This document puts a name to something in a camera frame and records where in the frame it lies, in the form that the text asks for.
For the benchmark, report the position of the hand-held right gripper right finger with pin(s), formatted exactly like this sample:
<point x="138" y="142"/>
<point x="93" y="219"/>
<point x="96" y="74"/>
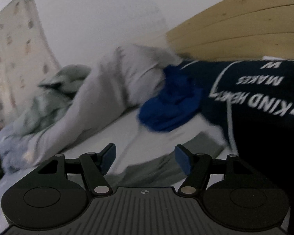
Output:
<point x="183" y="160"/>

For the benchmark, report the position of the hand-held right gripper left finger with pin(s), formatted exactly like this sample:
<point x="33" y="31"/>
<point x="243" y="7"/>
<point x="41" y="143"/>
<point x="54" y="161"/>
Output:
<point x="109" y="159"/>

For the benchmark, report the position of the green shirt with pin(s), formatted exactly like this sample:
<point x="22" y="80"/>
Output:
<point x="156" y="171"/>

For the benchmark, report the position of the bed with pale sheet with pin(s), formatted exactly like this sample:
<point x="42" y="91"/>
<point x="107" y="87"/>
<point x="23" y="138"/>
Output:
<point x="127" y="132"/>

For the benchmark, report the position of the blue crumpled garment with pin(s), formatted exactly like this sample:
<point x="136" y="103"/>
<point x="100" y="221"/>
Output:
<point x="171" y="102"/>

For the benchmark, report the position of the grey blue printed duvet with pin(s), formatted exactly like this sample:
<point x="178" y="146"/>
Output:
<point x="107" y="90"/>

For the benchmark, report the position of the navy printed garment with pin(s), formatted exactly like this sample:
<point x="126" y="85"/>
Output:
<point x="250" y="134"/>

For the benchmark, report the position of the pale green quilt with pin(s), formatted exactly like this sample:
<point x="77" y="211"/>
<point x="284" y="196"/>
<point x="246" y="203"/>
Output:
<point x="51" y="98"/>

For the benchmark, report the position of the wooden headboard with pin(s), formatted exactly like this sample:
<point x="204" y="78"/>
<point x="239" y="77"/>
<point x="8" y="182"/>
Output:
<point x="235" y="29"/>

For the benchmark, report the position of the patterned curtain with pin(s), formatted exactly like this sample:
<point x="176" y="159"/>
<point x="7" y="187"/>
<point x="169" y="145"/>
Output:
<point x="14" y="53"/>

